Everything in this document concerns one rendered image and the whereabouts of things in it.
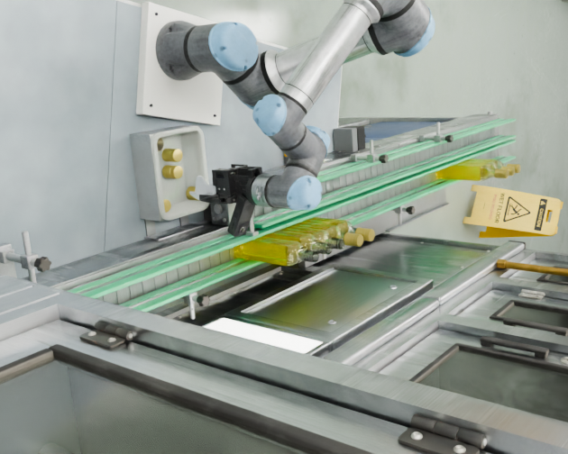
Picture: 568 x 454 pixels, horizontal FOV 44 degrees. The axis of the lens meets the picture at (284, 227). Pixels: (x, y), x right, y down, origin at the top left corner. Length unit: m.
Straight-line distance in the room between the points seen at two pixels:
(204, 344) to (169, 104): 1.23
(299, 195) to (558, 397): 0.65
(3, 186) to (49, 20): 0.39
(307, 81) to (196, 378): 0.93
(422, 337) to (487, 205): 3.58
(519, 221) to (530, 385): 3.71
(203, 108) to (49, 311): 1.15
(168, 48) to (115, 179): 0.35
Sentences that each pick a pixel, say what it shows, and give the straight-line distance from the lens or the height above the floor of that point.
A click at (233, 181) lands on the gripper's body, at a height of 1.06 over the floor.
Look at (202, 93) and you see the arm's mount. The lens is 1.98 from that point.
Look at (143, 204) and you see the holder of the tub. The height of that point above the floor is 0.77.
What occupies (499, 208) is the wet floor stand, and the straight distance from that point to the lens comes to 5.22.
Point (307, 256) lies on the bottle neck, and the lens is 1.79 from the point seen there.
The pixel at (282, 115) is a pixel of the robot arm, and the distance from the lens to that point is 1.48.
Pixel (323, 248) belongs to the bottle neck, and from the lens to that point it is 1.83.
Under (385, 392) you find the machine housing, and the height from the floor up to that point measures 1.90.
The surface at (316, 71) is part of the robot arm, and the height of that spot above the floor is 1.28.
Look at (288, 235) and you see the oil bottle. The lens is 1.89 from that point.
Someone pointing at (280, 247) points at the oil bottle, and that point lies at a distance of 1.83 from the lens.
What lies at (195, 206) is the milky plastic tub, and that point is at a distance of 1.90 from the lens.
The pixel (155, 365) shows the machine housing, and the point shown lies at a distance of 0.75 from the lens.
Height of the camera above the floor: 2.20
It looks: 39 degrees down
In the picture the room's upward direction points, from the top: 97 degrees clockwise
